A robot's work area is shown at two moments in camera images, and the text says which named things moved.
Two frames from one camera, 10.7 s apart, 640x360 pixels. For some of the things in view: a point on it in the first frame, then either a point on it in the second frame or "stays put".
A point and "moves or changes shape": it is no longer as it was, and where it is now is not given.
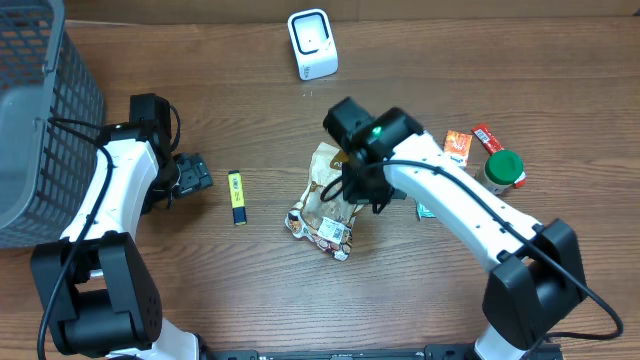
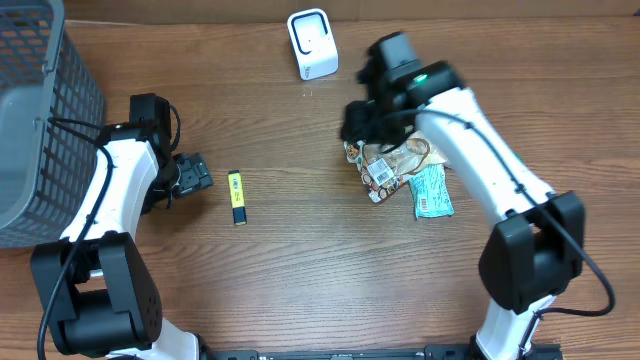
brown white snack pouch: (329, 222) moves or changes shape
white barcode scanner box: (313, 43) stays put
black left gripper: (195, 173) stays put
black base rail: (249, 351) stays put
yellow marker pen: (237, 197) stays put
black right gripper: (357, 196) → (353, 120)
